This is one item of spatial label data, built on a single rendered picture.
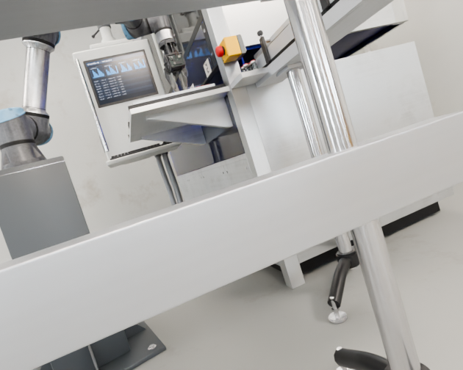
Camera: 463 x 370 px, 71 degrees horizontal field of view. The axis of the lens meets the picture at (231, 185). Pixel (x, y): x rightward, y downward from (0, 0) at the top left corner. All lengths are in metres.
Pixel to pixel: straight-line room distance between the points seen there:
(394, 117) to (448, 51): 2.25
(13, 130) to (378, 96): 1.53
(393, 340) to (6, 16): 0.74
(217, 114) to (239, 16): 0.40
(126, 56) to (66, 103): 1.99
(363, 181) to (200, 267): 0.28
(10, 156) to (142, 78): 1.20
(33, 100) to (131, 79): 0.93
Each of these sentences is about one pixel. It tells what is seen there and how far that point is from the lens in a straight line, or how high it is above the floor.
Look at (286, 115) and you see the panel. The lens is 1.41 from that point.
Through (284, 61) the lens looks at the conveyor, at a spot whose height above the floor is 0.85.
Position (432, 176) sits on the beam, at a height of 0.46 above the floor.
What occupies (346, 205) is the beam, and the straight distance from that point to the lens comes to 0.53.
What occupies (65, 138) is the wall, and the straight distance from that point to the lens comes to 4.18.
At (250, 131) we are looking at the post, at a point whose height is 0.68.
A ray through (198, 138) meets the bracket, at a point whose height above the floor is 0.77.
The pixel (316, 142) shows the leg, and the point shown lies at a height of 0.56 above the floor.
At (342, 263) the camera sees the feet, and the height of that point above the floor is 0.13.
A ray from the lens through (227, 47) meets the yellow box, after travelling 1.30.
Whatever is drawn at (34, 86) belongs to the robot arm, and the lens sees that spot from 1.57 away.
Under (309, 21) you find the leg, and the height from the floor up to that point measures 0.76.
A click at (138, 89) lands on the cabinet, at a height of 1.23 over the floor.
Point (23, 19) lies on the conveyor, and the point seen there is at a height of 0.84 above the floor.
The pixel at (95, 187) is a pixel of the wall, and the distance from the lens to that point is 4.12.
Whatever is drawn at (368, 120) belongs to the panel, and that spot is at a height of 0.58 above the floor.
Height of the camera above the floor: 0.59
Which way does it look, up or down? 4 degrees down
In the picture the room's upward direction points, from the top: 17 degrees counter-clockwise
